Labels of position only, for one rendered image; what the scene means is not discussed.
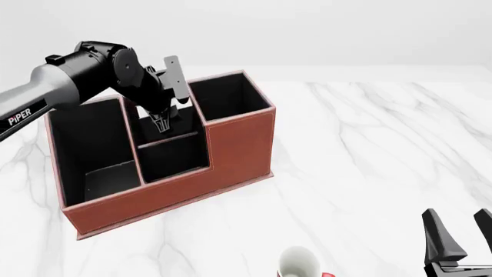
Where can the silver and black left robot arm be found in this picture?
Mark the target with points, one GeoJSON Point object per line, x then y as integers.
{"type": "Point", "coordinates": [57, 78]}

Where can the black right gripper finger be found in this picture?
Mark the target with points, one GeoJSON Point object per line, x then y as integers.
{"type": "Point", "coordinates": [442, 239]}
{"type": "Point", "coordinates": [485, 228]}

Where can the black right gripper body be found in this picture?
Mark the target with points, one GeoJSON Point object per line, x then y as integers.
{"type": "Point", "coordinates": [457, 269]}

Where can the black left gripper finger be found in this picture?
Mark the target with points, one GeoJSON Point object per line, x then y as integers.
{"type": "Point", "coordinates": [158, 122]}
{"type": "Point", "coordinates": [166, 121]}

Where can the white and red mug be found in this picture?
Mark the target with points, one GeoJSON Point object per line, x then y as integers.
{"type": "Point", "coordinates": [298, 264]}

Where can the red-brown desk caddy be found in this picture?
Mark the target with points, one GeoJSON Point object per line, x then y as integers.
{"type": "Point", "coordinates": [230, 150]}

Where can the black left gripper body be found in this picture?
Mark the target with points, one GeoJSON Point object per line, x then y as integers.
{"type": "Point", "coordinates": [155, 96]}

